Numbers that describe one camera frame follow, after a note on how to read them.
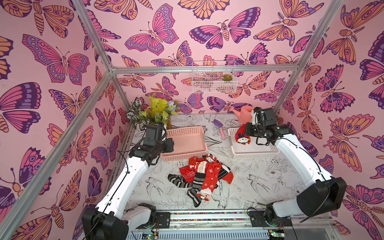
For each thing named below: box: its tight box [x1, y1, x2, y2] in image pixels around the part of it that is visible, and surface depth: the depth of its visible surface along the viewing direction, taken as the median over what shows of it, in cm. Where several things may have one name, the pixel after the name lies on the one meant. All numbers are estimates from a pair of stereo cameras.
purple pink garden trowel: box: [213, 119, 226, 140], surface depth 115 cm
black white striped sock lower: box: [187, 188, 202, 208], surface depth 81 cm
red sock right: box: [221, 171, 234, 185], surface depth 87 cm
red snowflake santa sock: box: [197, 161, 222, 201], surface depth 83 cm
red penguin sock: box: [235, 123, 251, 145], surface depth 87 cm
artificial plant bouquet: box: [126, 97, 180, 131], surface depth 94 cm
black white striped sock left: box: [167, 174, 193, 188], surface depth 85 cm
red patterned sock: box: [179, 165, 196, 183], surface depth 88 cm
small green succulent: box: [222, 74, 233, 81], surface depth 94 cm
